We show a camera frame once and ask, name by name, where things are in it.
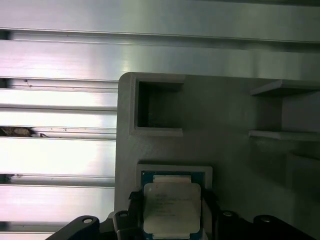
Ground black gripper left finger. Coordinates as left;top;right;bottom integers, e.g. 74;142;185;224
51;191;145;240

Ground grey parts rack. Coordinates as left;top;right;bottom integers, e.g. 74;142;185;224
113;71;320;240

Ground silver CPU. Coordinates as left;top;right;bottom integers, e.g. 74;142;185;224
140;170;206;240

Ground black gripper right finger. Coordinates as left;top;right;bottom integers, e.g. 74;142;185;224
199;189;315;240

